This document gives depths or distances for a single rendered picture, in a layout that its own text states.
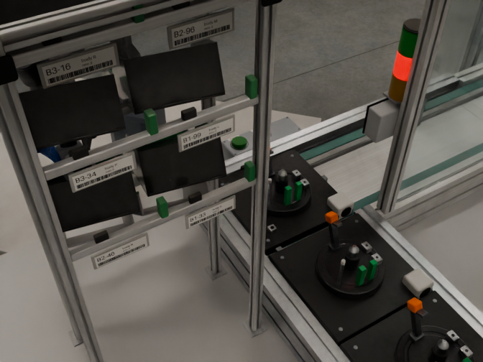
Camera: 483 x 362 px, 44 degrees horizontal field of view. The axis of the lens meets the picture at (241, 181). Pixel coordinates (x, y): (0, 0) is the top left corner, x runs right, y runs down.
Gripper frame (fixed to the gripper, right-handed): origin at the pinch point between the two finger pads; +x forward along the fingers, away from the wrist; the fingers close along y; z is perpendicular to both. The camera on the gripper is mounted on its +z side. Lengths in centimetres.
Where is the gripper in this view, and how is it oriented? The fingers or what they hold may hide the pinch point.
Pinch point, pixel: (70, 149)
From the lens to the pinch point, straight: 110.9
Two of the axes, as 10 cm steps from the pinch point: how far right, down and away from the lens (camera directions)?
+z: 1.6, -5.6, -8.2
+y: 8.9, -2.8, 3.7
